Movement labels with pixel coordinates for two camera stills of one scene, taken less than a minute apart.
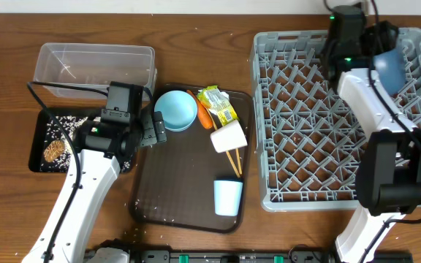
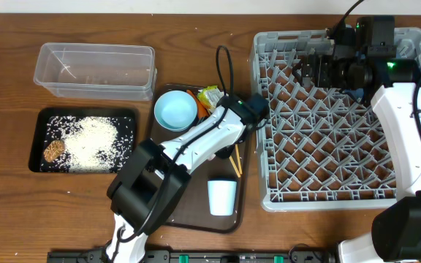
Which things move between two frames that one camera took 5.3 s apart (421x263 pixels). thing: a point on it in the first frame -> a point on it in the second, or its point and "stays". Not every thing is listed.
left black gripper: (156, 135) -> (226, 153)
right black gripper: (388, 39) -> (324, 63)
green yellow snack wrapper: (218, 103) stays
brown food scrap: (53, 150) stays
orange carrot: (205, 116) stays
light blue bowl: (177, 108) stays
